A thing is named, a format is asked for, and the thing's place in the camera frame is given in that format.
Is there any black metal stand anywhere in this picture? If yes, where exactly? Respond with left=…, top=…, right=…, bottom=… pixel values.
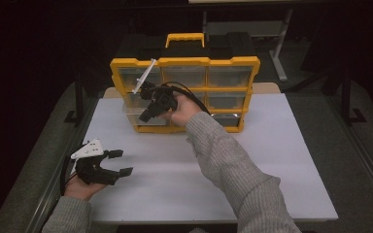
left=63, top=72, right=85, bottom=124
left=340, top=62, right=368, bottom=126

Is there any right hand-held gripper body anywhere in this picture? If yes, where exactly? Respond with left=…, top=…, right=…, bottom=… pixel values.
left=132, top=57, right=179, bottom=114

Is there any aluminium rail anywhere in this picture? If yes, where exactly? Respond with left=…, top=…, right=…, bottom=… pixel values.
left=25, top=96, right=99, bottom=233
left=324, top=95, right=373, bottom=208

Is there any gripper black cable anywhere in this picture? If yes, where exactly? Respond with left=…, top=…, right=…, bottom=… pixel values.
left=156, top=81, right=213, bottom=117
left=59, top=154, right=80, bottom=197

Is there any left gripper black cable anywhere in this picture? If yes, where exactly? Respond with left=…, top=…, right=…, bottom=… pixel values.
left=59, top=154, right=80, bottom=197

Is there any clear plastic organizer drawer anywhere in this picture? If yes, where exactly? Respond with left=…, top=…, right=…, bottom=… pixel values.
left=121, top=105, right=169, bottom=126

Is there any yellow organizer case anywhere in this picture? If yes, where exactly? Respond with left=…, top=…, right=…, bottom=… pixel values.
left=110, top=56, right=261, bottom=134

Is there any grey metal desk frame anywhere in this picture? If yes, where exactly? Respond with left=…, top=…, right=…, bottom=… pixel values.
left=202, top=9, right=294, bottom=83

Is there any person's left hand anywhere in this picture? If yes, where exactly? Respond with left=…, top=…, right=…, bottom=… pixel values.
left=63, top=174, right=107, bottom=201

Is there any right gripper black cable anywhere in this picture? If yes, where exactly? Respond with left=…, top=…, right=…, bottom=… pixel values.
left=156, top=81, right=213, bottom=117

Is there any grid of clear drawers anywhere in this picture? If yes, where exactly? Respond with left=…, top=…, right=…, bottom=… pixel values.
left=118, top=66, right=254, bottom=128

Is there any person's right hand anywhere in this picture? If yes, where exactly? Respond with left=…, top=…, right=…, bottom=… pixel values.
left=159, top=94, right=204, bottom=128

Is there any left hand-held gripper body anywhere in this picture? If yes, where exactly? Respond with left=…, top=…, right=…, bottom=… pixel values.
left=70, top=139, right=111, bottom=186

